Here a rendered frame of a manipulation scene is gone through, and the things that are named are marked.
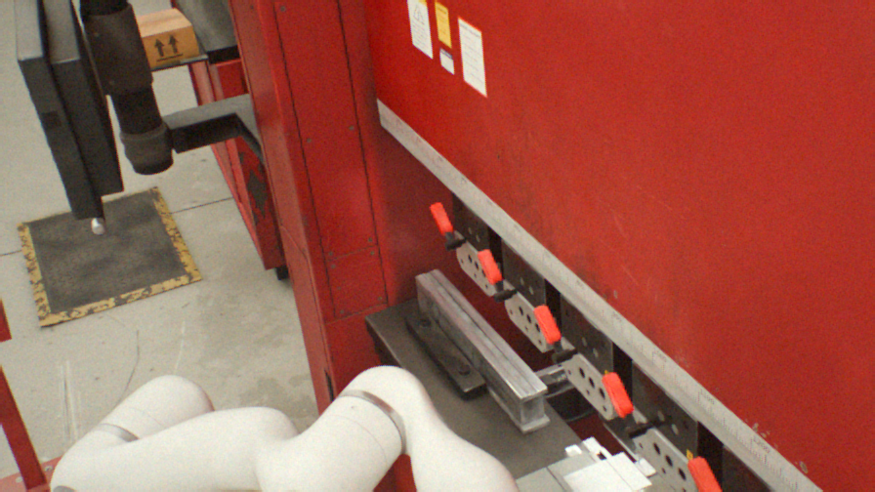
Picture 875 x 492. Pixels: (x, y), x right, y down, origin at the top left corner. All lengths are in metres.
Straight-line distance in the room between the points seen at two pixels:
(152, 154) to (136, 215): 2.22
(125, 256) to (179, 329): 0.62
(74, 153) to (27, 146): 3.61
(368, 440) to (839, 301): 0.52
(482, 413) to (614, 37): 1.06
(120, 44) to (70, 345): 1.85
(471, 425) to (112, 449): 0.93
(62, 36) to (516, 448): 1.23
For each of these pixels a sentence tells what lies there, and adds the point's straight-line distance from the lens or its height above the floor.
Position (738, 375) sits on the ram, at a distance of 1.40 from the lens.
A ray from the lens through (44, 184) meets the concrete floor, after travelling 5.54.
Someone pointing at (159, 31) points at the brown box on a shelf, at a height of 1.10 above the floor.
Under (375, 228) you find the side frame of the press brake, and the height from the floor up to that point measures 1.09.
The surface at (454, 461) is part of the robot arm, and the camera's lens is 1.20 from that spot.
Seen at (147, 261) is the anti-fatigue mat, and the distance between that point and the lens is 4.68.
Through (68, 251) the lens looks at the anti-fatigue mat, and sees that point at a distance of 4.90.
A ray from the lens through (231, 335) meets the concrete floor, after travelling 4.13.
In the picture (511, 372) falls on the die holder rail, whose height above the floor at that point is 0.97.
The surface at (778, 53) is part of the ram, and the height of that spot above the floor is 1.90.
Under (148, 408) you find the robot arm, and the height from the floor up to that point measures 1.42.
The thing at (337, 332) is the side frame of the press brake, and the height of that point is 0.86.
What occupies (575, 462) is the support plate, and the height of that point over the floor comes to 1.00.
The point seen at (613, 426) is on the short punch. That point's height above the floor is 1.12.
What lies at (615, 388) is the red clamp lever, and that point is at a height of 1.30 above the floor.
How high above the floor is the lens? 2.35
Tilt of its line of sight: 32 degrees down
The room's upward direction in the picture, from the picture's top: 7 degrees counter-clockwise
